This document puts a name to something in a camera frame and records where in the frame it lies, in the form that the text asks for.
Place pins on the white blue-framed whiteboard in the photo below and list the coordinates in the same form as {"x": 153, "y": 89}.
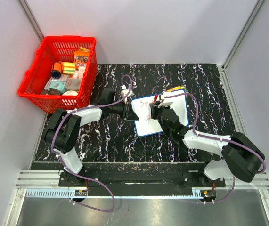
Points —
{"x": 146, "y": 126}

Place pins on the blue orange can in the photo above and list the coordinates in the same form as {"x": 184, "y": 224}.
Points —
{"x": 56, "y": 70}

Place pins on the orange juice carton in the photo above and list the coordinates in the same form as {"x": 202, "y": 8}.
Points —
{"x": 178, "y": 88}

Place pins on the white round container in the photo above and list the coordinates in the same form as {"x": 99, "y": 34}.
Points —
{"x": 70, "y": 93}

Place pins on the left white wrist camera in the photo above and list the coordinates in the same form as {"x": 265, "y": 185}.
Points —
{"x": 126, "y": 93}

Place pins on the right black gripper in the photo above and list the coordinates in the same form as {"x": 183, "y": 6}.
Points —
{"x": 154, "y": 109}

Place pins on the teal box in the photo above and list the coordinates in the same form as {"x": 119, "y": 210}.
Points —
{"x": 58, "y": 85}

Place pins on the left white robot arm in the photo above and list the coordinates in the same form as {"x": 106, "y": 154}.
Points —
{"x": 62, "y": 130}

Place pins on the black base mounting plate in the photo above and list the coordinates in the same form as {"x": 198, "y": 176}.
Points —
{"x": 138, "y": 183}

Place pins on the yellow striped box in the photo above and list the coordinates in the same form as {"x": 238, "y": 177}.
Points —
{"x": 68, "y": 68}

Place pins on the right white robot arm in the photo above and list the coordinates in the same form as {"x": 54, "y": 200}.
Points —
{"x": 240, "y": 158}

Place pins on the red plastic shopping basket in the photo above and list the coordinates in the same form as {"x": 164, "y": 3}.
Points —
{"x": 54, "y": 49}

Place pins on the brown pink box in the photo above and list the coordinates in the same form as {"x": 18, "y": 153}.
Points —
{"x": 73, "y": 84}

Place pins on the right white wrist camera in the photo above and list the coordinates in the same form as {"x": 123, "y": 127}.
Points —
{"x": 165, "y": 99}

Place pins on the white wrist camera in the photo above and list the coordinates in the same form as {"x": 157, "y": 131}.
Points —
{"x": 126, "y": 93}
{"x": 165, "y": 99}

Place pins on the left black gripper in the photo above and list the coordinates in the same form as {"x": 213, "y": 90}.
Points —
{"x": 128, "y": 114}

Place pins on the orange snack box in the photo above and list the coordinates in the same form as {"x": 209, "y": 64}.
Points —
{"x": 81, "y": 56}

